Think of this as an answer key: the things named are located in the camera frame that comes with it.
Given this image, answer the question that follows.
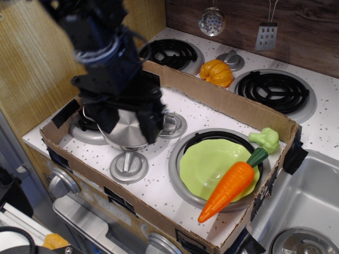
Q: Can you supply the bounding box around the silver back stove knob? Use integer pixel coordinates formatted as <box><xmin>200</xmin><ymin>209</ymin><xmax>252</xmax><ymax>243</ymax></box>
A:
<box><xmin>217</xmin><ymin>50</ymin><xmax>245</xmax><ymax>71</ymax></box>

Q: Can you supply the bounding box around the silver front stove knob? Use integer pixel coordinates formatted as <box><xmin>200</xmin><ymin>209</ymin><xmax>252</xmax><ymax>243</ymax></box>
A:
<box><xmin>110</xmin><ymin>151</ymin><xmax>149</xmax><ymax>184</ymax></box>

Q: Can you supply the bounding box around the orange toy carrot green top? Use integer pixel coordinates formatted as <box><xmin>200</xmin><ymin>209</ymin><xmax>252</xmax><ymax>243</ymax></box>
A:
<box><xmin>198</xmin><ymin>148</ymin><xmax>269</xmax><ymax>223</ymax></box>

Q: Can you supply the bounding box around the silver oven knob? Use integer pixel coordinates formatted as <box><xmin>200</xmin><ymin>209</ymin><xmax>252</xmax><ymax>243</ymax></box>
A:
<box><xmin>145</xmin><ymin>232</ymin><xmax>182</xmax><ymax>254</ymax></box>
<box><xmin>48</xmin><ymin>167</ymin><xmax>81</xmax><ymax>198</ymax></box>

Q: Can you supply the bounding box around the hanging metal strainer ladle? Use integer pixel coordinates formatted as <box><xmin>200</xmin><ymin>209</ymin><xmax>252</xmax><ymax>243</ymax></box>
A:
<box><xmin>198</xmin><ymin>1</ymin><xmax>226</xmax><ymax>37</ymax></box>

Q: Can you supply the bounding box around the brown cardboard fence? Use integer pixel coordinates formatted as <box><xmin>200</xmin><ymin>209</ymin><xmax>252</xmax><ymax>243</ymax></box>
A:
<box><xmin>40</xmin><ymin>61</ymin><xmax>307</xmax><ymax>253</ymax></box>

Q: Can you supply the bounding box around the silver stove knob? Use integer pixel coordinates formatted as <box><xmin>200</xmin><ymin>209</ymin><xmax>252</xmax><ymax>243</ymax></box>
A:
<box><xmin>159</xmin><ymin>113</ymin><xmax>188</xmax><ymax>139</ymax></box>
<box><xmin>110</xmin><ymin>151</ymin><xmax>149</xmax><ymax>184</ymax></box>
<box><xmin>217</xmin><ymin>50</ymin><xmax>245</xmax><ymax>71</ymax></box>

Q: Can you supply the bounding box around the front right burner ring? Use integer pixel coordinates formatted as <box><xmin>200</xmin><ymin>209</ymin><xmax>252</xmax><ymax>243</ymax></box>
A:
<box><xmin>168</xmin><ymin>128</ymin><xmax>271</xmax><ymax>214</ymax></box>

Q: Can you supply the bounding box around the green toy broccoli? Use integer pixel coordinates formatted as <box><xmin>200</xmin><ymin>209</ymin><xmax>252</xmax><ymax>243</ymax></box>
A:
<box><xmin>248</xmin><ymin>128</ymin><xmax>279</xmax><ymax>154</ymax></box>

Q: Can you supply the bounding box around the black cable bottom left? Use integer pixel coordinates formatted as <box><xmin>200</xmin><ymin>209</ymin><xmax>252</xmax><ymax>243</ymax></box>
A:
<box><xmin>0</xmin><ymin>226</ymin><xmax>37</xmax><ymax>254</ymax></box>

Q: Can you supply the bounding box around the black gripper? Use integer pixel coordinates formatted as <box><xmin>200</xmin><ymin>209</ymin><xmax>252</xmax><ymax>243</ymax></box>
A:
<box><xmin>71</xmin><ymin>69</ymin><xmax>166</xmax><ymax>144</ymax></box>

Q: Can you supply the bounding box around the back right black burner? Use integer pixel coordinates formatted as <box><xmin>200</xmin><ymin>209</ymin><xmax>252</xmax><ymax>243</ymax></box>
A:
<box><xmin>229</xmin><ymin>69</ymin><xmax>317</xmax><ymax>124</ymax></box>

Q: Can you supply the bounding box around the black burner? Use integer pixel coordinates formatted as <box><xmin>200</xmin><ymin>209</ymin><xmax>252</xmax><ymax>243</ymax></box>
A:
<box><xmin>138</xmin><ymin>39</ymin><xmax>204</xmax><ymax>76</ymax></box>
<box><xmin>229</xmin><ymin>69</ymin><xmax>317</xmax><ymax>124</ymax></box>
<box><xmin>69</xmin><ymin>110</ymin><xmax>108</xmax><ymax>146</ymax></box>

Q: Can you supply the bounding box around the silver middle stove knob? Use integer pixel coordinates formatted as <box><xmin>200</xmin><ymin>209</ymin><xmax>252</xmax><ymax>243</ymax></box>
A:
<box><xmin>159</xmin><ymin>113</ymin><xmax>188</xmax><ymax>139</ymax></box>

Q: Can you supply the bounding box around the orange cloth piece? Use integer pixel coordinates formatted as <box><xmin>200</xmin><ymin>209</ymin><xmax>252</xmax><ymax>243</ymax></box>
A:
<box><xmin>42</xmin><ymin>233</ymin><xmax>69</xmax><ymax>250</ymax></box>

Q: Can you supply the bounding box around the front left black burner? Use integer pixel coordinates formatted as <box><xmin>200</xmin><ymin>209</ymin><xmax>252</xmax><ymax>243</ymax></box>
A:
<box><xmin>69</xmin><ymin>110</ymin><xmax>108</xmax><ymax>146</ymax></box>

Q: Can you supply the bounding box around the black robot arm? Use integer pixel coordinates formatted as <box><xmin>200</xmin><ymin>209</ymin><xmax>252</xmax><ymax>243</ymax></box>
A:
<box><xmin>41</xmin><ymin>1</ymin><xmax>165</xmax><ymax>144</ymax></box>

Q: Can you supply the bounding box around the silver oven knob right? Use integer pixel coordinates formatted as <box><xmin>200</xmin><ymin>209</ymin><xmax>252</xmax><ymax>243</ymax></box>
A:
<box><xmin>145</xmin><ymin>232</ymin><xmax>182</xmax><ymax>254</ymax></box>

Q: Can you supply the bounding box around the orange toy pumpkin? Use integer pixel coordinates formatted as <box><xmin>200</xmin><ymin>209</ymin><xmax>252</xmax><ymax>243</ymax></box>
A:
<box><xmin>199</xmin><ymin>59</ymin><xmax>234</xmax><ymax>88</ymax></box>

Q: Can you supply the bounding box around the hanging metal slotted spatula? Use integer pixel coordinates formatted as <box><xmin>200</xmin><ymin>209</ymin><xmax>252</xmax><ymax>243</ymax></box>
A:
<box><xmin>255</xmin><ymin>1</ymin><xmax>278</xmax><ymax>51</ymax></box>

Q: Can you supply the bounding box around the silver oven knob left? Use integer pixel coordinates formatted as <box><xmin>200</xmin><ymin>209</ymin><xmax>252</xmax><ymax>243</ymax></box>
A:
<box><xmin>48</xmin><ymin>167</ymin><xmax>81</xmax><ymax>198</ymax></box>

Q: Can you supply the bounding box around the back left black burner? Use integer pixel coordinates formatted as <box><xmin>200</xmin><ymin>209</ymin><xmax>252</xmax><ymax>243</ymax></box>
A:
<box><xmin>138</xmin><ymin>39</ymin><xmax>204</xmax><ymax>76</ymax></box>

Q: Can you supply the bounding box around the light green plastic plate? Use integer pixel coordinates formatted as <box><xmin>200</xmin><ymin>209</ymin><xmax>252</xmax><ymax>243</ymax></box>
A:
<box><xmin>179</xmin><ymin>139</ymin><xmax>252</xmax><ymax>204</ymax></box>

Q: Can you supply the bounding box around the stainless steel pot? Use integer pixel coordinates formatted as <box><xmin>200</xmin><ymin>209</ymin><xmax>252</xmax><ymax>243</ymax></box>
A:
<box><xmin>82</xmin><ymin>105</ymin><xmax>179</xmax><ymax>151</ymax></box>

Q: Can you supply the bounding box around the silver metal sink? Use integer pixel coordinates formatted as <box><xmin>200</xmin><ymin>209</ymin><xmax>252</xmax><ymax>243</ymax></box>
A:
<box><xmin>251</xmin><ymin>150</ymin><xmax>338</xmax><ymax>253</ymax></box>

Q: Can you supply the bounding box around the silver oven door handle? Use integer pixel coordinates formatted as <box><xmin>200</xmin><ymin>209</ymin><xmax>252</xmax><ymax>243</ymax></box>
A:
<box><xmin>53</xmin><ymin>196</ymin><xmax>139</xmax><ymax>253</ymax></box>

